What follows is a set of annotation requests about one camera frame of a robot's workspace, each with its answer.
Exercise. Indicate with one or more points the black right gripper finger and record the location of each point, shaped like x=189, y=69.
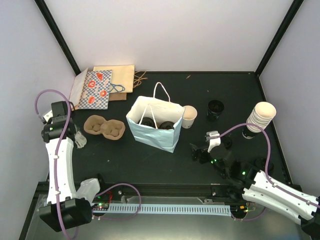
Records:
x=195, y=155
x=194, y=147

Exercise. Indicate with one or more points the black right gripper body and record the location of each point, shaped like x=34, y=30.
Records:
x=203, y=159

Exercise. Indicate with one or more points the light blue paper bag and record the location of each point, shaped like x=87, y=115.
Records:
x=160, y=111

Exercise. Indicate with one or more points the single black cup lid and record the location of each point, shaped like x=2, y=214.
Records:
x=147, y=121

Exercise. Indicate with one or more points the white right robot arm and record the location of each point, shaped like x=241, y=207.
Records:
x=255, y=186

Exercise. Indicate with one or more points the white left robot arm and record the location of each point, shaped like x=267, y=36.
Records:
x=65, y=205

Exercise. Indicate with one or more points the black paper cup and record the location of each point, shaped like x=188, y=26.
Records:
x=214, y=109

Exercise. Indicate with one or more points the tall stack of paper cups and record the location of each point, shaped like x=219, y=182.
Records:
x=261, y=115

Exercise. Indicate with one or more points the brown kraft paper bag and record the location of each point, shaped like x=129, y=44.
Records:
x=119, y=96

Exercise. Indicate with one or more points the tan kraft paper bag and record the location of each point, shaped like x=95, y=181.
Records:
x=124, y=78

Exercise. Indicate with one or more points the small electronics board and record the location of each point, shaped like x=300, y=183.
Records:
x=100, y=206

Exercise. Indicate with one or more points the blue checkered paper bag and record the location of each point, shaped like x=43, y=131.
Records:
x=96, y=90

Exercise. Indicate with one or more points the white orange-edged paper bag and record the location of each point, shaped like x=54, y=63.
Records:
x=77, y=88

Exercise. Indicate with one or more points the light blue slotted cable duct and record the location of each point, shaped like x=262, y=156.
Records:
x=167, y=209

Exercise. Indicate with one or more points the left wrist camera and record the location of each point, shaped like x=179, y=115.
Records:
x=46, y=117

